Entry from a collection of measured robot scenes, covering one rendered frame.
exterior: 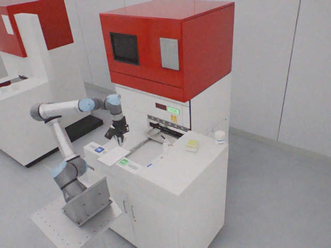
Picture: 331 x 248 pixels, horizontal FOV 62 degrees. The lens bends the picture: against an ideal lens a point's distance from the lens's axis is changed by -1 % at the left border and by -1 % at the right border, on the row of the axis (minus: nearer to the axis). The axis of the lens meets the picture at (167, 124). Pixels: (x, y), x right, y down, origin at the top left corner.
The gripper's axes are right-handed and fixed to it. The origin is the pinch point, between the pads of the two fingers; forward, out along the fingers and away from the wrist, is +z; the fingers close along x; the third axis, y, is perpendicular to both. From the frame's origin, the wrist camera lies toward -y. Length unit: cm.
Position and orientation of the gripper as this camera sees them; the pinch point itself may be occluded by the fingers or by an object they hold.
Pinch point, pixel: (120, 145)
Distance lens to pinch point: 188.2
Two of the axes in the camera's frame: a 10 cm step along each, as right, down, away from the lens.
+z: 0.7, 8.5, 5.2
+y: 6.1, -4.5, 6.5
